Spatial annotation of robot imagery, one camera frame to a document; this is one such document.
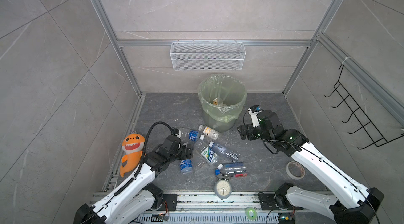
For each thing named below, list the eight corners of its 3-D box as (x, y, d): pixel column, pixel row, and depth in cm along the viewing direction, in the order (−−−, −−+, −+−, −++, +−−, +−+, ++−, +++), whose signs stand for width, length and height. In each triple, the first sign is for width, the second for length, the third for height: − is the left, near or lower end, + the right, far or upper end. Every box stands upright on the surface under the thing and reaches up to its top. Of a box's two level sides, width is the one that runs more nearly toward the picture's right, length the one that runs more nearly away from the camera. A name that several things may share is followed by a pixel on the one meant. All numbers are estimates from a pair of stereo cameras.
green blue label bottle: (216, 173, 83) (217, 169, 79) (201, 156, 89) (201, 151, 85) (224, 165, 86) (225, 161, 81) (208, 149, 92) (209, 145, 88)
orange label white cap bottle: (197, 133, 99) (196, 129, 95) (200, 127, 102) (200, 123, 98) (216, 141, 95) (217, 137, 92) (219, 135, 98) (220, 131, 94)
